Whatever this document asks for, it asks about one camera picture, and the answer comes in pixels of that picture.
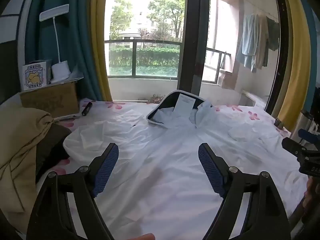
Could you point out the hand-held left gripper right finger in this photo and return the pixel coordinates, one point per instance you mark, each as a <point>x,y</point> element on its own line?
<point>211,170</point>

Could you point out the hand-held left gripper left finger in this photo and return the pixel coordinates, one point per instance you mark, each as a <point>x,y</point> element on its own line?
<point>106,170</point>

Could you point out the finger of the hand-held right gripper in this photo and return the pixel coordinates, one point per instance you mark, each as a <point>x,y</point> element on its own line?
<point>308,134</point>
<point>293,148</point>

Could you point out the large white garment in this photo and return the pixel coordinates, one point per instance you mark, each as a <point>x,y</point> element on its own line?
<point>160,155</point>

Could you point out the silver metal flask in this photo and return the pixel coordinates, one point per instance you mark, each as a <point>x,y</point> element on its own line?
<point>306,122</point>

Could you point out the grey-green lumpy object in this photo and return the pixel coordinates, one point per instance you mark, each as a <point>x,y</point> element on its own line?
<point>278,123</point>

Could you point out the dark cloth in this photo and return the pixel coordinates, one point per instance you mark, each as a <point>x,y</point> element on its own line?
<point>55,140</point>

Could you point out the floral bed sheet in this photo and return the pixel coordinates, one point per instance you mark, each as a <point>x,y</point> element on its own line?
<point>245,112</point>

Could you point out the black cylinder roller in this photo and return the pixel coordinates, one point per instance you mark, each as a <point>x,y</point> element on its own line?
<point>87,108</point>

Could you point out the white appliance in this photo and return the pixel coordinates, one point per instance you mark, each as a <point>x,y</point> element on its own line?
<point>250,98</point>

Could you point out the white paper tag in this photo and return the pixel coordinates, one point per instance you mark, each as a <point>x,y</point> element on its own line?
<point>184,106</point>

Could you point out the black white-edged bag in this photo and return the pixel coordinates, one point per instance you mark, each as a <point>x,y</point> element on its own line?
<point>170,101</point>

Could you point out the yellow curtain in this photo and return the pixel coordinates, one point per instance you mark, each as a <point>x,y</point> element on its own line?
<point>98,42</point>
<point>292,55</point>

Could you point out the potted plant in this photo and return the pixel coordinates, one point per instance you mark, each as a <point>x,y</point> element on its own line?
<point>157,98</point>

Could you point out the brown cardboard box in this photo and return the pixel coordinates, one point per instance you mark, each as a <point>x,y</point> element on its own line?
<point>50,100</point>

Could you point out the beige blanket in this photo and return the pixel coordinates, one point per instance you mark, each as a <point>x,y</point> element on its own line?
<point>20,142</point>

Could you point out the flat cardboard piece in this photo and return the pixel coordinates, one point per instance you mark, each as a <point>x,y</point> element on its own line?
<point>227,80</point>

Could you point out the hanging dark green garment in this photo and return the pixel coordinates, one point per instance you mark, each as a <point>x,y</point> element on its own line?
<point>273,37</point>

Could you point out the hanging beige garment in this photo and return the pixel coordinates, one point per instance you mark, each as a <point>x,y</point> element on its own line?
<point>261,42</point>

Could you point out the white desk lamp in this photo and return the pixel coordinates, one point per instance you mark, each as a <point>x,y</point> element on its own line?
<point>61,71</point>

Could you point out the hanging light blue garment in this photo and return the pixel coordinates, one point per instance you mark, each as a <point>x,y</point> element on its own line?
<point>247,42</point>

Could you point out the dark metal window railing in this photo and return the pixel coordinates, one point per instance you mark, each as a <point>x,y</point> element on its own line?
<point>134,57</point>

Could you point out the cartoon print tissue box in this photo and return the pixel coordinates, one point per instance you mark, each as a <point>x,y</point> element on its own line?
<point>33,77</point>

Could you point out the teal curtain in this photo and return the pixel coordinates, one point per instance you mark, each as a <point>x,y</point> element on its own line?
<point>80,30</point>

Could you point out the dark sliding door frame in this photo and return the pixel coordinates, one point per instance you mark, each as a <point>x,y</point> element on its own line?
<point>195,42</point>
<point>277,55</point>

